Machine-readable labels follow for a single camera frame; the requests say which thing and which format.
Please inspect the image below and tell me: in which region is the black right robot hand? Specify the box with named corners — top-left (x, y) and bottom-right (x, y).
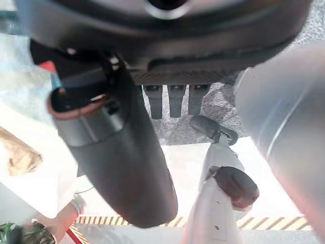
top-left (15, 0), bottom-right (313, 229)

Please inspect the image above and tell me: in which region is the brown cloth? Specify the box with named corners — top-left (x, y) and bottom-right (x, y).
top-left (0, 126), bottom-right (43, 176)

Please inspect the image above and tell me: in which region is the dark left robot foot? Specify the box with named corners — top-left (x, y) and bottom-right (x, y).
top-left (189, 115), bottom-right (239, 147)

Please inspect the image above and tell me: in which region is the silver left robot leg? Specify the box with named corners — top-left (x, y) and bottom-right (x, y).
top-left (181, 134), bottom-right (260, 244)

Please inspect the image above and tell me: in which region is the silver robot leg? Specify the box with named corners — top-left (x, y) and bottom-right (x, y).
top-left (234, 47), bottom-right (325, 244)
top-left (181, 134), bottom-right (260, 244)

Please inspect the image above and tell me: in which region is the green plant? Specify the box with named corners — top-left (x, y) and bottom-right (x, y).
top-left (0, 220), bottom-right (55, 244)

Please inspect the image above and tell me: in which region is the yellow black hazard tape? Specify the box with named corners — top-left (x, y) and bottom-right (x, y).
top-left (75, 215), bottom-right (313, 231)

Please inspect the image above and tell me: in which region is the silver right robot leg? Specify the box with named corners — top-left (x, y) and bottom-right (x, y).
top-left (234, 47), bottom-right (325, 244)

